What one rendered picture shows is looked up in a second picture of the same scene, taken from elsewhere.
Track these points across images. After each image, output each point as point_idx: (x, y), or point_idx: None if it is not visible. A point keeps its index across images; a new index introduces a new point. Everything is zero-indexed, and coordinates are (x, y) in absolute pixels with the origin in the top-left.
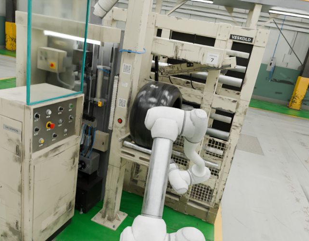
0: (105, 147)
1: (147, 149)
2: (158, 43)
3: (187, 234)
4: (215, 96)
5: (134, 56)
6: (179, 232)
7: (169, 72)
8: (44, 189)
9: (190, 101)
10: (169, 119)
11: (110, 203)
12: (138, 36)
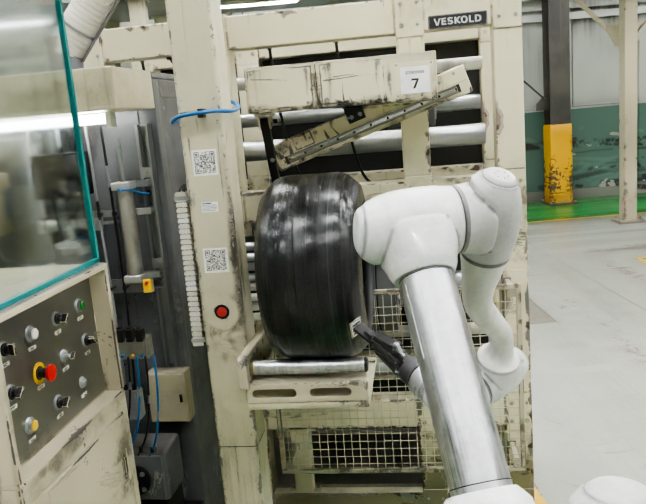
0: (191, 407)
1: (324, 362)
2: (261, 81)
3: (608, 494)
4: (437, 182)
5: (218, 123)
6: (579, 499)
7: (307, 152)
8: None
9: None
10: (427, 214)
11: None
12: (216, 66)
